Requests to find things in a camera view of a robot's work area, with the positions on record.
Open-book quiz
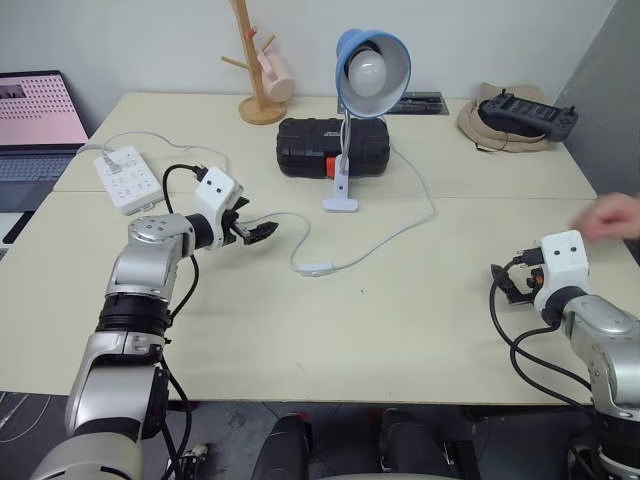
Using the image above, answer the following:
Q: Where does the white light bulb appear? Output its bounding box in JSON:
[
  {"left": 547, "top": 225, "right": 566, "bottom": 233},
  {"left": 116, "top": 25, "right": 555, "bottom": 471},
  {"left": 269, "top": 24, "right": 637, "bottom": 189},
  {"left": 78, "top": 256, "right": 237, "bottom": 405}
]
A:
[{"left": 346, "top": 49, "right": 389, "bottom": 97}]

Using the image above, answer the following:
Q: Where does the white lamp power cable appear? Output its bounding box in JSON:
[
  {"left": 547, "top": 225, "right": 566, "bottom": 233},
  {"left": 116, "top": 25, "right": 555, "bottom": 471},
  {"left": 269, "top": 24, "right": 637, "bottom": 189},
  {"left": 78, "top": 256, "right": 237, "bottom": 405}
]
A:
[{"left": 99, "top": 130, "right": 437, "bottom": 274}]

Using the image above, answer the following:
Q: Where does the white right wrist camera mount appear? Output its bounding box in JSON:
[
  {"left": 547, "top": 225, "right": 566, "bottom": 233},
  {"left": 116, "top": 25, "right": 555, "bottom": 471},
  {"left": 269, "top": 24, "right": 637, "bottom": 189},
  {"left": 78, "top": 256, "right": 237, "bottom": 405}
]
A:
[{"left": 536, "top": 229, "right": 591, "bottom": 312}]

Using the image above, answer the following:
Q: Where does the white power strip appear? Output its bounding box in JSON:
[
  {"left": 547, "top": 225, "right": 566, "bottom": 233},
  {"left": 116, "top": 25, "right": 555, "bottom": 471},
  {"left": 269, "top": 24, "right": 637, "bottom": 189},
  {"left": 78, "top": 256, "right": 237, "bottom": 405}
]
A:
[{"left": 93, "top": 144, "right": 166, "bottom": 218}]

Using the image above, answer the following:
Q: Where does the person's bare hand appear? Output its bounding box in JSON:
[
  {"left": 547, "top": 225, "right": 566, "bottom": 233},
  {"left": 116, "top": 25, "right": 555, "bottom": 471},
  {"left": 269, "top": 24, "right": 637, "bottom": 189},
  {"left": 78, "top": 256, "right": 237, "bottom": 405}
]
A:
[{"left": 570, "top": 191, "right": 640, "bottom": 246}]

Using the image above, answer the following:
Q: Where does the dark rounded shape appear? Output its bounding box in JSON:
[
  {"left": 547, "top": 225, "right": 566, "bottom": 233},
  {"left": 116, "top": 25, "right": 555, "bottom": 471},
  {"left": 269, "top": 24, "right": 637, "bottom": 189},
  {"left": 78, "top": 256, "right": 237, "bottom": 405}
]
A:
[
  {"left": 368, "top": 407, "right": 452, "bottom": 480},
  {"left": 248, "top": 412, "right": 315, "bottom": 480}
]

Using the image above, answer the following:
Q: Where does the blue clip desk lamp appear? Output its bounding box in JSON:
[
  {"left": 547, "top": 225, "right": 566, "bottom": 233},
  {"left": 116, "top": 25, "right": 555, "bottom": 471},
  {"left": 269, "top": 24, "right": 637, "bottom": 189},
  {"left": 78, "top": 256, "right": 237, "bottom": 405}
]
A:
[{"left": 321, "top": 28, "right": 413, "bottom": 214}]

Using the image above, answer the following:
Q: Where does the beige cloth hat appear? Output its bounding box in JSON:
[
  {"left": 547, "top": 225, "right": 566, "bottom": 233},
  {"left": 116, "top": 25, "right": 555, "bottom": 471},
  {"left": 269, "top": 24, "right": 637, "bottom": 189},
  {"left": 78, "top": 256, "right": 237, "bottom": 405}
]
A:
[{"left": 455, "top": 81, "right": 554, "bottom": 154}]

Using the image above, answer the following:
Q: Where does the black flat remote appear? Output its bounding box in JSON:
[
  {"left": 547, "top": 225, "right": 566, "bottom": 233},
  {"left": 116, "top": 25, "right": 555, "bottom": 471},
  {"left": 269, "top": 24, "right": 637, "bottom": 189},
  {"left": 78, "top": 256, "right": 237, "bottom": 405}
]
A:
[{"left": 338, "top": 91, "right": 450, "bottom": 118}]

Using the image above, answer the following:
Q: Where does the pink mug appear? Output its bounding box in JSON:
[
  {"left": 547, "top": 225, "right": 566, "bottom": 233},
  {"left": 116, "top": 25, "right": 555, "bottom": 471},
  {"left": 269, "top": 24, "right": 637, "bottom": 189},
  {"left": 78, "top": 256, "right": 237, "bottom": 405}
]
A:
[{"left": 255, "top": 47, "right": 296, "bottom": 104}]

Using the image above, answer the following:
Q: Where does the black plastic tool case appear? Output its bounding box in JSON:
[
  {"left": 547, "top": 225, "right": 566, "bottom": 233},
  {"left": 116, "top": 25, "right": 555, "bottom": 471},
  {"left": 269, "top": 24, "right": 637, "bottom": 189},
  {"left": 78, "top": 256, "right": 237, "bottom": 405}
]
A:
[{"left": 275, "top": 117, "right": 392, "bottom": 179}]

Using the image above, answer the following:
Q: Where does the black handheld controller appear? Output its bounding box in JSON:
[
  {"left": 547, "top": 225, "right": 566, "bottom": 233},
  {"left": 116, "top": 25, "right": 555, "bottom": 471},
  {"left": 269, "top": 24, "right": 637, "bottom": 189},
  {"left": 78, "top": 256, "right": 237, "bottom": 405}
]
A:
[{"left": 478, "top": 89, "right": 581, "bottom": 143}]

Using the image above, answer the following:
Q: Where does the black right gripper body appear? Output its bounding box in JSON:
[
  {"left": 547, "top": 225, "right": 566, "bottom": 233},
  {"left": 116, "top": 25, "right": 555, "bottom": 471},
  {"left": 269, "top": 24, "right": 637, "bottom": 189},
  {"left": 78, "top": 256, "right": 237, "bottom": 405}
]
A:
[{"left": 514, "top": 261, "right": 545, "bottom": 307}]

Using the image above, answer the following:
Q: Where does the grey laptop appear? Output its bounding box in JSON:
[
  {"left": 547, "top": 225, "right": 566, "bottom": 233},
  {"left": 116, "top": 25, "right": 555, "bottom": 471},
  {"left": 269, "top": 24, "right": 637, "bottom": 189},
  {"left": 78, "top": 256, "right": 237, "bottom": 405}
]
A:
[{"left": 0, "top": 69, "right": 94, "bottom": 216}]

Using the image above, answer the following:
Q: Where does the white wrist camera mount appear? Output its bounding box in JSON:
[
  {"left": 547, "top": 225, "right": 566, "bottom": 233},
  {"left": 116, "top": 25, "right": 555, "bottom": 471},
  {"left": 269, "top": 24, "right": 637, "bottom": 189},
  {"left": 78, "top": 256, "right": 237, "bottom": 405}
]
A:
[
  {"left": 536, "top": 229, "right": 591, "bottom": 312},
  {"left": 192, "top": 167, "right": 245, "bottom": 250}
]

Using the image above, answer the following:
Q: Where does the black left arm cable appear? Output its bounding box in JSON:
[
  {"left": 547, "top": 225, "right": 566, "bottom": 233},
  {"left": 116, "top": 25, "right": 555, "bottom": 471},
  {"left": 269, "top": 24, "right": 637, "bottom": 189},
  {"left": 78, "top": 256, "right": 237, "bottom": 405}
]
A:
[{"left": 157, "top": 163, "right": 210, "bottom": 480}]

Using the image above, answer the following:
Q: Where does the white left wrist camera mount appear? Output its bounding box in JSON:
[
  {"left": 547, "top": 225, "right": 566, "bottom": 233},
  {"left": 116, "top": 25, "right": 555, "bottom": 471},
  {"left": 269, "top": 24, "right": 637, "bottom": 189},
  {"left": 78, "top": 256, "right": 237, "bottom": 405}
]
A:
[{"left": 192, "top": 167, "right": 245, "bottom": 250}]

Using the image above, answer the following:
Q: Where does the wooden mug tree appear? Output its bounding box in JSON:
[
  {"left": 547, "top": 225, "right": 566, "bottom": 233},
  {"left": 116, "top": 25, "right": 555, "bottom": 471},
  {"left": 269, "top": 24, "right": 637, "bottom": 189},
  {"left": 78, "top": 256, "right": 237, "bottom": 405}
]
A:
[{"left": 220, "top": 0, "right": 288, "bottom": 126}]

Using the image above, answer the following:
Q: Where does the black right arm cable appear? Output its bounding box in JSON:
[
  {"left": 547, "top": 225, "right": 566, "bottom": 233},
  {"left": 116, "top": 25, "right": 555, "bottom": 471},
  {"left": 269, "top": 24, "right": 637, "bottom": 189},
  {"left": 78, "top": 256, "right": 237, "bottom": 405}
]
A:
[{"left": 488, "top": 246, "right": 601, "bottom": 416}]

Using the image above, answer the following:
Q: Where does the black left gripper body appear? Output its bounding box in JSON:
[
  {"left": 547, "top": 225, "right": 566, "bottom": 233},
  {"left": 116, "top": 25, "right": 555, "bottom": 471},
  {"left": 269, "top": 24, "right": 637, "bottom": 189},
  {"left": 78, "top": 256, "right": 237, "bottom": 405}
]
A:
[{"left": 222, "top": 196, "right": 251, "bottom": 247}]

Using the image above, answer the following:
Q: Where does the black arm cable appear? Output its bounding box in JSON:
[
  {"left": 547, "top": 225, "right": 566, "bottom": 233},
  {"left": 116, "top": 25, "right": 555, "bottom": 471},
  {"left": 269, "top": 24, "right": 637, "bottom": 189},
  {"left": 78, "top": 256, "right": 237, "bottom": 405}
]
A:
[
  {"left": 157, "top": 163, "right": 210, "bottom": 480},
  {"left": 488, "top": 246, "right": 601, "bottom": 416}
]

